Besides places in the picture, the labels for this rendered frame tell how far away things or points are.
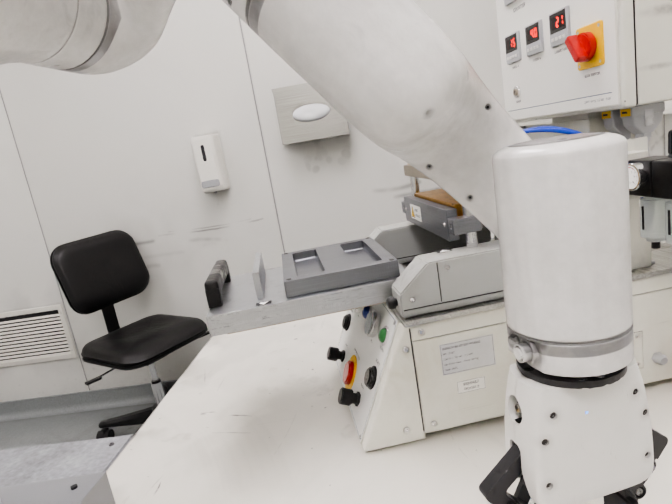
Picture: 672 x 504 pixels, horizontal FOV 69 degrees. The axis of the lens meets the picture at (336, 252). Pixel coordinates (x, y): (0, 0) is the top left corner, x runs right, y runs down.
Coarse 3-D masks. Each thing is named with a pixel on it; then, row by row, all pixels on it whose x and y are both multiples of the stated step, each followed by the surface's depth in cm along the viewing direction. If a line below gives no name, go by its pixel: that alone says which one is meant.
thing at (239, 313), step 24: (240, 288) 79; (264, 288) 75; (360, 288) 69; (384, 288) 69; (216, 312) 68; (240, 312) 67; (264, 312) 68; (288, 312) 68; (312, 312) 69; (336, 312) 71
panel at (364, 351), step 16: (384, 304) 74; (352, 320) 91; (384, 320) 72; (352, 336) 88; (352, 352) 86; (368, 352) 76; (384, 352) 68; (384, 368) 67; (352, 384) 80; (368, 400) 70; (352, 416) 76; (368, 416) 68
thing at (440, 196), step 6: (420, 192) 88; (426, 192) 87; (432, 192) 86; (438, 192) 84; (444, 192) 83; (426, 198) 82; (432, 198) 79; (438, 198) 77; (444, 198) 76; (450, 198) 75; (444, 204) 73; (450, 204) 71; (456, 204) 69
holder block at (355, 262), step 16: (352, 240) 89; (368, 240) 86; (288, 256) 84; (304, 256) 87; (320, 256) 80; (336, 256) 78; (352, 256) 83; (368, 256) 81; (384, 256) 73; (288, 272) 73; (304, 272) 78; (320, 272) 70; (336, 272) 69; (352, 272) 69; (368, 272) 70; (384, 272) 70; (288, 288) 69; (304, 288) 69; (320, 288) 69; (336, 288) 69
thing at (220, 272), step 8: (216, 264) 80; (224, 264) 81; (216, 272) 74; (224, 272) 78; (208, 280) 70; (216, 280) 70; (224, 280) 77; (208, 288) 70; (216, 288) 70; (208, 296) 70; (216, 296) 70; (208, 304) 70; (216, 304) 70
